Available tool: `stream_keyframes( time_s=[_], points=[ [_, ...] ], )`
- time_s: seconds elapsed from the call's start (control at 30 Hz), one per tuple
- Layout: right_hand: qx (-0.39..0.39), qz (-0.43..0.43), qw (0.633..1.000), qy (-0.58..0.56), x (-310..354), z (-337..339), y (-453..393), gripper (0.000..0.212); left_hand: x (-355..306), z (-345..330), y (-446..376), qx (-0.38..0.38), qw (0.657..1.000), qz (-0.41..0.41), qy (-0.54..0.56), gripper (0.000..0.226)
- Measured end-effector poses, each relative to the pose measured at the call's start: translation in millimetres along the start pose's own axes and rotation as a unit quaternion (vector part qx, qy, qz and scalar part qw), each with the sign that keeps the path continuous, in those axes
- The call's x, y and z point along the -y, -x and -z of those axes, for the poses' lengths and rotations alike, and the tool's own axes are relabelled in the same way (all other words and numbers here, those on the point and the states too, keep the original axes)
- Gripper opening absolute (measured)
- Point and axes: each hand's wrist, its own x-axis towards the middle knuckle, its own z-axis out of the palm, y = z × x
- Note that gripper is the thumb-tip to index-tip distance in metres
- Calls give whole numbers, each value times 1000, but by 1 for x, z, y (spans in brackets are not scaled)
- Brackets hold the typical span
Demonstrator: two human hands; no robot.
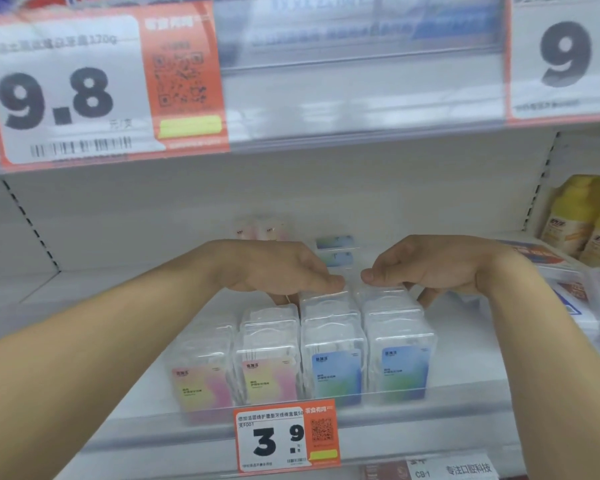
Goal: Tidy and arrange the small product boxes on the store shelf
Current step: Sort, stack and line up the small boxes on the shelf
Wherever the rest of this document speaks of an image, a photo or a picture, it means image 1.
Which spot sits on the person's left hand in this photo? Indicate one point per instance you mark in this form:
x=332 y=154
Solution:
x=280 y=267

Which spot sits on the person's right hand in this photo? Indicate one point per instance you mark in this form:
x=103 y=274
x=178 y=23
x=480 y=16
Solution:
x=440 y=264

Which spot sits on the pile of red small boxes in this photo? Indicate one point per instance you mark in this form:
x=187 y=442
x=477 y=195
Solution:
x=570 y=294

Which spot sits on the person's left forearm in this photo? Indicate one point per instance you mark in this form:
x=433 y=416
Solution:
x=80 y=369

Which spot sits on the person's right forearm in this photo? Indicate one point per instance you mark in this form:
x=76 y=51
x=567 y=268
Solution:
x=555 y=384

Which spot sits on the white blue toothpaste box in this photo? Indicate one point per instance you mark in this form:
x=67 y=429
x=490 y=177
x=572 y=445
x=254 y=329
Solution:
x=360 y=29

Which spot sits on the navy red toothpaste box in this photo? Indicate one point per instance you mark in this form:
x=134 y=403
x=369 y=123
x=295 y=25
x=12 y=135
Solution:
x=50 y=0

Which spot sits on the row of yellow detergent bottles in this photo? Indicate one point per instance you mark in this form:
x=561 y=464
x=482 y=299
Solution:
x=580 y=229

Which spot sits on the stack of maroon toothpaste boxes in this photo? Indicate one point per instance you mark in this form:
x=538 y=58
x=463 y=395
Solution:
x=430 y=469

